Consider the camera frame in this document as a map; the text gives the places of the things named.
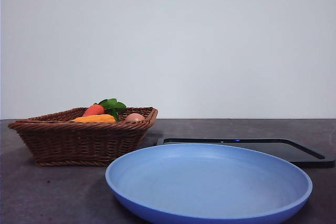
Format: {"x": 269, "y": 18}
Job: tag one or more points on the orange-yellow corn cob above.
{"x": 97, "y": 118}

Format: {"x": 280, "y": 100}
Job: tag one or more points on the blue round plate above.
{"x": 204, "y": 182}

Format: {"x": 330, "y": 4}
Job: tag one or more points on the brown wicker basket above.
{"x": 78, "y": 142}

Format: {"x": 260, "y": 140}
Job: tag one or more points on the brown egg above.
{"x": 134, "y": 117}

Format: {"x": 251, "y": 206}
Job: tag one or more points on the green chili pepper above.
{"x": 115, "y": 116}

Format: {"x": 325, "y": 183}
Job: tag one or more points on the orange carrot with green leaves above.
{"x": 93, "y": 110}

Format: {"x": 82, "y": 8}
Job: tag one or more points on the black rectangular tray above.
{"x": 302, "y": 153}

